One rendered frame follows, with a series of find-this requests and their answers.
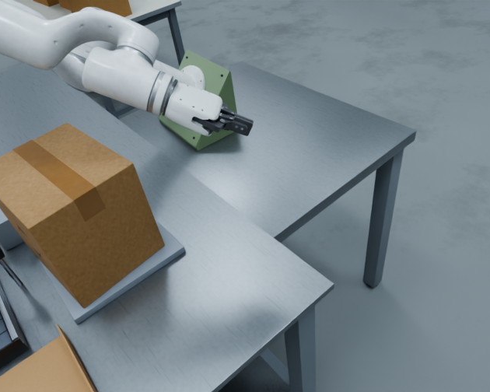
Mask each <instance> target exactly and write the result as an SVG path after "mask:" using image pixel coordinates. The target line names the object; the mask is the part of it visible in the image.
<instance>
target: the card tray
mask: <svg viewBox="0 0 490 392"><path fill-rule="evenodd" d="M56 327H57V328H58V330H59V332H60V334H61V335H60V336H59V337H58V338H56V339H54V340H53V341H52V342H50V343H49V344H47V345H45V346H44V347H43V348H41V349H40V350H38V351H37V352H35V353H34V354H32V355H31V356H30V357H28V358H27V359H25V360H23V361H22V362H21V363H19V364H18V365H16V366H14V367H13V368H11V369H10V370H9V371H8V372H6V373H4V374H3V375H1V376H0V392H96V389H95V387H94V386H93V384H92V382H91V380H90V378H89V376H88V375H87V373H86V371H85V369H84V367H83V366H82V363H81V362H80V360H79V358H78V356H77V355H76V353H75V350H74V349H73V347H72V345H71V343H70V341H69V340H68V338H67V336H66V334H65V333H64V331H63V330H62V329H61V328H60V327H59V326H58V325H56Z"/></svg>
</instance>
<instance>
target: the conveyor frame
mask: <svg viewBox="0 0 490 392"><path fill-rule="evenodd" d="M0 312H1V314H2V317H3V320H4V321H5V325H6V327H7V329H8V331H9V334H10V336H11V339H12V344H10V345H8V346H7V347H5V348H3V349H2V350H1V351H0V369H1V368H2V367H3V366H5V365H6V364H8V363H9V362H11V361H12V360H13V359H15V358H17V357H18V356H20V355H22V354H23V353H24V352H26V351H27V350H29V347H28V345H27V343H26V340H25V338H24V336H23V333H22V331H21V330H20V327H19V325H18V323H17V320H16V318H15V316H14V313H13V311H12V309H11V306H10V305H9V302H8V300H7V298H6V296H5V293H4V291H3V289H2V287H1V284H0Z"/></svg>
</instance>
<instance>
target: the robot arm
mask: <svg viewBox="0 0 490 392"><path fill-rule="evenodd" d="M158 53H159V39H158V37H157V36H156V35H155V34H154V33H153V32H152V31H151V30H149V29H147V28H146V27H144V26H142V25H140V24H138V23H136V22H133V21H131V20H129V19H126V18H124V17H123V16H119V15H117V14H114V13H112V12H107V11H104V10H102V9H99V8H97V7H86V8H84V9H82V10H81V11H79V12H74V13H72V14H69V15H66V16H62V17H61V18H58V19H52V20H49V19H46V18H45V17H44V16H42V15H41V14H40V13H38V12H37V11H35V10H33V9H31V8H29V7H27V6H25V5H23V4H20V3H18V2H16V1H13V0H0V54H3V55H5V56H7V57H10V58H13V59H15V60H17V61H21V62H22V63H25V64H27V65H30V66H33V67H34V68H39V69H43V70H50V69H53V71H54V72H55V73H56V74H57V75H58V76H59V77H60V78H61V79H62V80H63V81H64V82H66V83H67V85H69V86H71V87H72V88H74V89H77V90H78V91H81V92H83V93H88V92H95V93H99V94H101V95H104V96H107V97H110V98H111V99H114V100H117V101H120V102H122V103H126V104H128V105H130V106H133V107H136V108H138V109H141V110H144V111H147V112H149V113H151V114H155V115H157V116H160V115H161V114H162V112H163V116H165V117H167V118H168V119H170V120H172V121H173V122H175V123H177V124H179V125H181V126H183V127H186V128H188V129H190V130H192V131H195V132H197V133H199V134H202V135H205V136H209V135H211V134H212V132H213V131H215V132H220V131H221V130H222V129H224V130H227V131H229V130H230V131H234V132H236V133H239V134H241V135H245V136H248V135H249V134H250V130H251V128H252V127H253V122H254V121H253V120H251V119H249V118H247V117H244V116H241V115H239V114H236V113H235V112H234V111H232V110H229V109H228V107H227V104H225V103H223V102H222V99H221V97H219V96H216V95H215V94H213V93H210V92H207V91H205V77H204V74H203V72H202V71H201V69H200V68H198V67H196V66H193V65H189V66H187V67H185V68H183V69H182V70H181V71H180V70H178V69H175V68H173V67H171V66H169V65H166V64H164V63H162V62H160V61H157V60H156V57H157V54H158Z"/></svg>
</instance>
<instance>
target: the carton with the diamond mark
mask: <svg viewBox="0 0 490 392"><path fill-rule="evenodd" d="M0 209H1V210H2V212H3V213H4V215H5V216H6V218H7V219H8V220H9V221H10V222H11V224H12V226H13V227H14V228H15V230H16V231H17V233H18V234H19V235H20V236H21V238H22V239H23V241H24V242H25V243H26V245H27V246H28V247H29V248H30V249H31V251H32V252H33V253H34V254H35V255H36V256H37V257H38V259H39V260H40V261H41V262H42V263H43V264H44V265H45V267H46V268H47V269H48V270H49V271H50V272H51V273H52V275H53V276H54V277H55V278H56V279H57V280H58V281H59V282H60V283H61V284H62V285H63V286H64V287H65V289H66V290H67V291H68V292H69V293H70V294H71V295H72V297H73V298H74V299H75V300H76V301H77V302H78V303H79V305H80V306H81V307H82V308H84V309H85V308H86V307H87V306H88V305H89V304H91V303H92V302H93V301H95V300H96V299H98V298H99V297H100V296H101V295H103V294H104V293H105V292H106V291H107V290H109V289H110V288H111V287H113V286H114V285H116V284H117V283H118V282H119V281H120V280H121V279H123V278H124V277H125V276H127V275H128V274H129V273H131V272H132V271H133V270H135V269H136V268H137V267H138V266H139V265H140V264H142V263H143V262H144V261H146V260H147V259H149V258H150V257H151V256H152V255H153V254H154V253H156V252H157V251H158V250H160V249H161V248H162V247H164V246H165V244H164V242H163V238H162V237H161V234H160V232H159V228H158V226H157V224H156V221H155V218H154V216H153V213H152V210H151V208H150V206H149V203H148V200H147V197H146V196H145V192H144V190H143V188H142V184H141V182H140V180H139V178H138V174H137V172H136V169H135V166H134V163H132V162H131V161H129V160H127V159H125V158H124V157H123V156H121V155H119V154H117V153H116V152H115V151H113V150H111V149H109V148H107V147H106V146H105V145H103V144H101V143H100V142H98V141H97V140H95V139H94V138H91V137H90V136H88V135H87V134H85V133H84V132H82V131H80V130H79V129H77V128H75V127H74V126H72V125H70V124H69V123H65V124H63V125H61V126H59V127H57V128H55V129H53V130H51V131H49V132H48V133H46V134H44V135H41V136H40V137H38V138H35V139H34V140H30V141H28V142H26V143H24V144H22V145H20V146H18V147H17V148H15V149H13V150H12V151H11V152H8V153H6V154H5V155H3V156H1V157H0Z"/></svg>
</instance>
